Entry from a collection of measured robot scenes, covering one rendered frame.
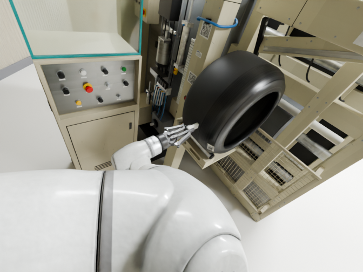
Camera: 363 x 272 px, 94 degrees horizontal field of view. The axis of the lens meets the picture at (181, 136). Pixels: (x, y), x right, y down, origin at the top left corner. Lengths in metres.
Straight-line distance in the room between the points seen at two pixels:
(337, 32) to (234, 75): 0.45
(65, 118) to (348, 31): 1.50
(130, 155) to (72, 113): 0.71
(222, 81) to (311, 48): 0.56
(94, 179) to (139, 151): 0.54
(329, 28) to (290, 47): 0.25
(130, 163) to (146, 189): 0.55
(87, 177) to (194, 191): 0.10
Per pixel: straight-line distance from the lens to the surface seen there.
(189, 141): 1.21
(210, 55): 1.10
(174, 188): 0.17
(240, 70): 0.87
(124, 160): 0.70
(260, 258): 2.09
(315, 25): 1.09
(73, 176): 0.18
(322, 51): 1.21
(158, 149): 0.74
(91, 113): 1.30
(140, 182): 0.17
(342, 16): 1.07
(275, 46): 1.29
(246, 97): 0.81
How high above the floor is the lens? 1.72
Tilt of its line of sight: 44 degrees down
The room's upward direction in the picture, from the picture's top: 18 degrees clockwise
